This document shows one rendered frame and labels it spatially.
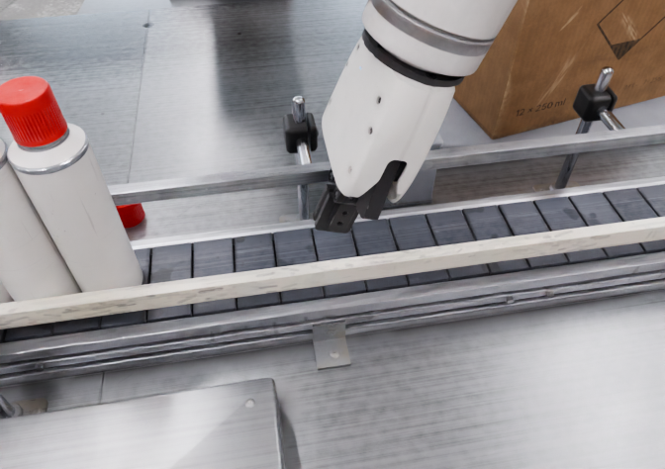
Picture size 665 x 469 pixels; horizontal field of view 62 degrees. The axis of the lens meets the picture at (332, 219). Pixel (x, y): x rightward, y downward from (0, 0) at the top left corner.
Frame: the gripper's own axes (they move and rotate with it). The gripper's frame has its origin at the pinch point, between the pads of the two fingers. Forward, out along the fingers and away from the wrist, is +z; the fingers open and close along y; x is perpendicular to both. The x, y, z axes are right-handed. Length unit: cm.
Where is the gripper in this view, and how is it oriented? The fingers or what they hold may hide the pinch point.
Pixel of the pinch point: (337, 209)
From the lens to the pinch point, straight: 46.9
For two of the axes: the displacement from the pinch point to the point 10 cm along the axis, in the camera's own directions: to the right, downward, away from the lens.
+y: 1.7, 7.2, -6.8
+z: -3.4, 6.9, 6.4
